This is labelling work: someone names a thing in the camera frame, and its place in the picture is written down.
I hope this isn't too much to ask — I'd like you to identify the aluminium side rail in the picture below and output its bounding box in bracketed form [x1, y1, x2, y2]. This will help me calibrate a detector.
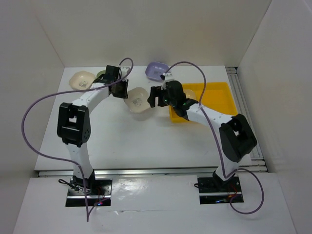
[225, 67, 268, 173]

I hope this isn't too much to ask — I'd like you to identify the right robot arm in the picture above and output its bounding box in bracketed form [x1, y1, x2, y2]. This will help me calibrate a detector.
[147, 80, 257, 191]

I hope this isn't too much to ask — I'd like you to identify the purple panda plate back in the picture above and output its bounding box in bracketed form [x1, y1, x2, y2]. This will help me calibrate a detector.
[145, 62, 169, 82]

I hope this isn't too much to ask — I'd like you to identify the yellow plastic bin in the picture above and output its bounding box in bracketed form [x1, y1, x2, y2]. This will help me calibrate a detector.
[182, 82, 238, 116]

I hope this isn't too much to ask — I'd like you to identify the yellow panda plate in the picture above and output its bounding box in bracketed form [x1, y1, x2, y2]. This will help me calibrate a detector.
[184, 89, 196, 100]

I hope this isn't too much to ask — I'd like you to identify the cream panda plate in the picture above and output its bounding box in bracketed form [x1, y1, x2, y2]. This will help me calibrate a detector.
[69, 71, 96, 90]
[124, 87, 150, 114]

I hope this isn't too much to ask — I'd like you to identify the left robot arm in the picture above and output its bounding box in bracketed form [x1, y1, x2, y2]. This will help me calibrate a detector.
[57, 65, 131, 195]

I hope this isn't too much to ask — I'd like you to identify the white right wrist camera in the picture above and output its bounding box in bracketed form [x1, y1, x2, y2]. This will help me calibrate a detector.
[160, 73, 174, 90]

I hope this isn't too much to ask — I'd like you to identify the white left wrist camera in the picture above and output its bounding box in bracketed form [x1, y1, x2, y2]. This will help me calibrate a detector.
[120, 66, 130, 79]

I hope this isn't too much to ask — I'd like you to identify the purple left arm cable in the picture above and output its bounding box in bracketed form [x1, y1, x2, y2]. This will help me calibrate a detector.
[21, 57, 134, 222]

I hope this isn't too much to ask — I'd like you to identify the aluminium mounting rail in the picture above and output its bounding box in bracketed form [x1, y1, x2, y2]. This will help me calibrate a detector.
[38, 167, 216, 178]

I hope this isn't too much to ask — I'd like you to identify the green panda plate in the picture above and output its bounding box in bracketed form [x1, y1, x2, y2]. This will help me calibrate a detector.
[96, 70, 106, 78]

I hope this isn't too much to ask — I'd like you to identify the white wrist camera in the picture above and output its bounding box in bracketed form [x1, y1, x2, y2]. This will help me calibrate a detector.
[160, 73, 174, 90]
[120, 66, 130, 79]

